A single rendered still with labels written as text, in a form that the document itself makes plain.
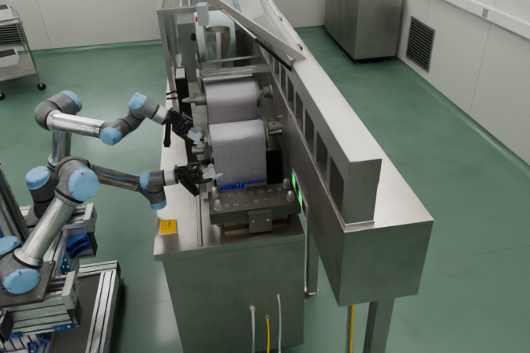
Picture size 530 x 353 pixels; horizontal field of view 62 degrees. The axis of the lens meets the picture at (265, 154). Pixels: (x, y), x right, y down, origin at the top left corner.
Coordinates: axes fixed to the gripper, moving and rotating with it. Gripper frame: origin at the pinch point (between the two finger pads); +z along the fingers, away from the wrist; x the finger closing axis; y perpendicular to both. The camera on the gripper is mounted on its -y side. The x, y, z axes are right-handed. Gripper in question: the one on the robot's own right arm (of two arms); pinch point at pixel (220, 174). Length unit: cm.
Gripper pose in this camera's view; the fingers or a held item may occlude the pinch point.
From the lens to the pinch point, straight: 201.4
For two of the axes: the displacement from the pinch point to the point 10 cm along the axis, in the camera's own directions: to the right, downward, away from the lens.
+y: -0.4, -8.4, -5.4
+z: 9.9, -1.2, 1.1
